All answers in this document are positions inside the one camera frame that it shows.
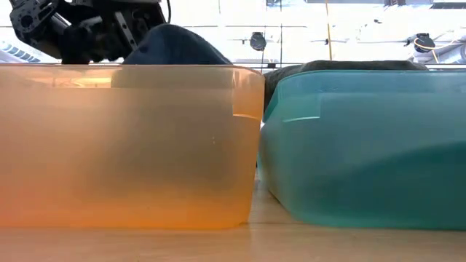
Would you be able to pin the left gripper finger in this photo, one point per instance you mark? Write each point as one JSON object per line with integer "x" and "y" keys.
{"x": 127, "y": 31}
{"x": 87, "y": 47}

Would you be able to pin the blue denim cap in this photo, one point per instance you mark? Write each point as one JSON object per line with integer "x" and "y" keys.
{"x": 174, "y": 47}

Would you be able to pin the grey-green denim cap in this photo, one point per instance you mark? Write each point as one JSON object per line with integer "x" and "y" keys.
{"x": 346, "y": 65}

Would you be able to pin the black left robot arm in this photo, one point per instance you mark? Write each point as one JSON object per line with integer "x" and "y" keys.
{"x": 32, "y": 18}

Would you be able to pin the orange translucent plastic bin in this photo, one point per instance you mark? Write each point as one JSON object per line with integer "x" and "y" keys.
{"x": 127, "y": 153}

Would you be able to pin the teal translucent plastic bin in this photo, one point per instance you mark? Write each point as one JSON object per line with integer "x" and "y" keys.
{"x": 364, "y": 163}

